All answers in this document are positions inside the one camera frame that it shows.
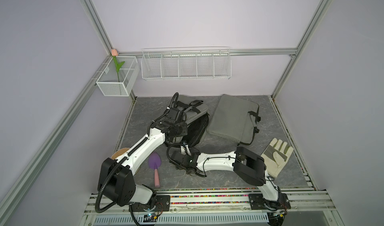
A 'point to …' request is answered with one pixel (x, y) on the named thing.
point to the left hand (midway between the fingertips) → (185, 131)
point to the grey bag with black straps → (197, 119)
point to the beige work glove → (275, 155)
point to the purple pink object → (154, 162)
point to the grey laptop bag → (235, 118)
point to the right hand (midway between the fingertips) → (182, 158)
